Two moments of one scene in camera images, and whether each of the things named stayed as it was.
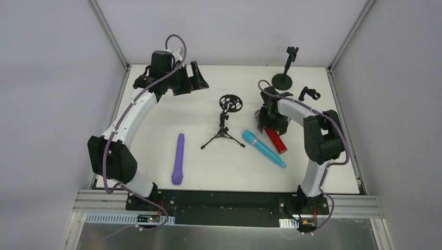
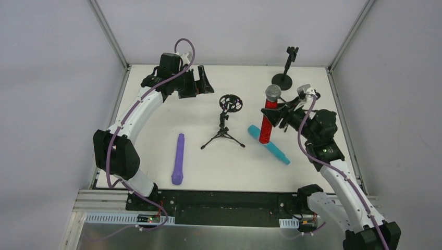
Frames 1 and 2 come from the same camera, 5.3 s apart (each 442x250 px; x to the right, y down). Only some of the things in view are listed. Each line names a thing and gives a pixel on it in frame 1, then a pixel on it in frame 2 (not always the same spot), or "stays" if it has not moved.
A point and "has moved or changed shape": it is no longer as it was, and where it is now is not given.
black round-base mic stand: [283, 81] stays
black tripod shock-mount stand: [229, 103] stays
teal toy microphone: [250, 138] has moved or changed shape
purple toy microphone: [177, 176] stays
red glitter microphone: [277, 139] has moved or changed shape
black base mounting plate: [255, 209] stays
